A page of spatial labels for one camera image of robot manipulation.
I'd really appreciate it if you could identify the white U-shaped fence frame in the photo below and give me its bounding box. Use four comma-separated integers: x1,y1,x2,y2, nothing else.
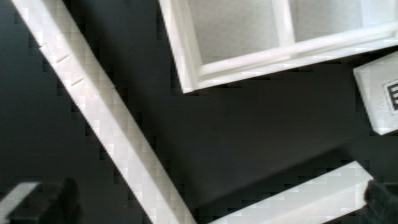
10,0,371,224

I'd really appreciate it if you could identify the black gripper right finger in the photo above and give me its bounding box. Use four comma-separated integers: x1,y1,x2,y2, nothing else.
360,180,398,224

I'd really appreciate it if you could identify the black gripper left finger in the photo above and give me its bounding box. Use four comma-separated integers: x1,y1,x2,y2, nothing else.
0,178,81,224

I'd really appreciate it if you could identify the white cabinet door panel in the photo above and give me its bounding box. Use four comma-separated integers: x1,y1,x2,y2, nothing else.
353,52,398,135

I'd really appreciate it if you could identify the white cabinet body box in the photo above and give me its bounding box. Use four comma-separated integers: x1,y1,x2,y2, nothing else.
157,0,398,93

